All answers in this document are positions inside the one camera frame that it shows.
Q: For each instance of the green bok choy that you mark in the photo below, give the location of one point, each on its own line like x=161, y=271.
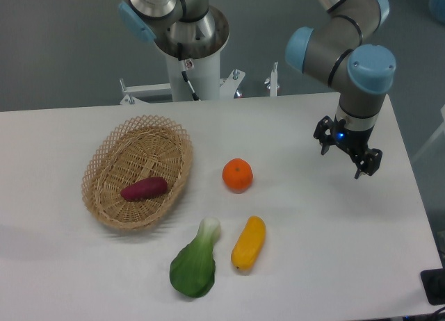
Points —
x=192, y=271

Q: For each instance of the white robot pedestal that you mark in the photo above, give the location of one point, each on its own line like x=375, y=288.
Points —
x=192, y=54

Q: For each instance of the orange tangerine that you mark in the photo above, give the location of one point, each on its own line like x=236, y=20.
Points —
x=237, y=175

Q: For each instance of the yellow corn cob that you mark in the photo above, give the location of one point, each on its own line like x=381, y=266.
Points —
x=249, y=244

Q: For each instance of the woven wicker basket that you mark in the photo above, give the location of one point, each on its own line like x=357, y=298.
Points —
x=142, y=147

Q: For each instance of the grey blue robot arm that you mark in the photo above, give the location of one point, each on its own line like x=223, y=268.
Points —
x=336, y=55

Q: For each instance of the white mounting frame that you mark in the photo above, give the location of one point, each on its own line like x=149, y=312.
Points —
x=229, y=88

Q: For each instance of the black device at table edge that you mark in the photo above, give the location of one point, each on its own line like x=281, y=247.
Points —
x=433, y=285

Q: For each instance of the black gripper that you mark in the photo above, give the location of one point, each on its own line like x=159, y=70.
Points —
x=351, y=135

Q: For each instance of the purple sweet potato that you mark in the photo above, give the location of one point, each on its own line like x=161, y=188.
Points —
x=145, y=189

